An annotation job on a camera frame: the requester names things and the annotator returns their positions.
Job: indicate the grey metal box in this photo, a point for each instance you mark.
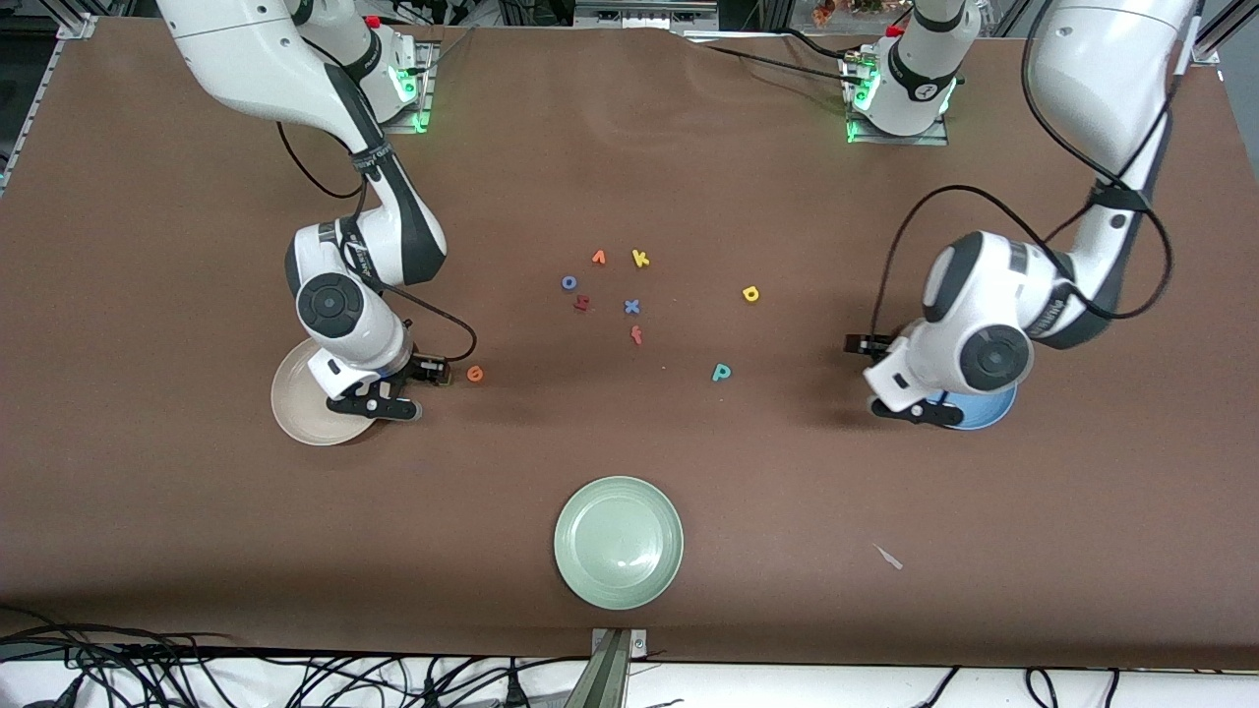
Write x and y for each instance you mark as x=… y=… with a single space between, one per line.
x=639 y=12

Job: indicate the beige brown plate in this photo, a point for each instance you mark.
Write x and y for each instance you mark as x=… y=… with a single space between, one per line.
x=295 y=403

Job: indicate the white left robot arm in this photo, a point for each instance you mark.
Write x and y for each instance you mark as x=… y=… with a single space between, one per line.
x=993 y=359

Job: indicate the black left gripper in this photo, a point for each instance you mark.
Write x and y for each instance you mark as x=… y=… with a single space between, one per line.
x=878 y=345

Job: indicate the metal camera stand bracket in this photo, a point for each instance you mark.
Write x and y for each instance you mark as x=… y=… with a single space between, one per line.
x=612 y=678

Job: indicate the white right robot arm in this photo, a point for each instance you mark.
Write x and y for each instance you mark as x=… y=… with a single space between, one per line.
x=329 y=305

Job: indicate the teal letter p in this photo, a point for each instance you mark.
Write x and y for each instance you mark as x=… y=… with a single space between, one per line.
x=716 y=374

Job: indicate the aluminium frame profile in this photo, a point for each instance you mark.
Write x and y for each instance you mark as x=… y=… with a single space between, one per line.
x=1225 y=29

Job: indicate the blue plate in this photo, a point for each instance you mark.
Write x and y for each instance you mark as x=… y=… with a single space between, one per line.
x=984 y=418

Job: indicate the white tape scrap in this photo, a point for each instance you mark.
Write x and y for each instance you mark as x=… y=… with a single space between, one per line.
x=889 y=558

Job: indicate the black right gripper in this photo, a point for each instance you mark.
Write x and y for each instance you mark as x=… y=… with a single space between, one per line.
x=417 y=367

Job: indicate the green plate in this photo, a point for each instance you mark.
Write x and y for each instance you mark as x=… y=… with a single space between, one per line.
x=618 y=543

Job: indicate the aluminium corner bracket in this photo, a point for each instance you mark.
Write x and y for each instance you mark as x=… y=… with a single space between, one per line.
x=77 y=27

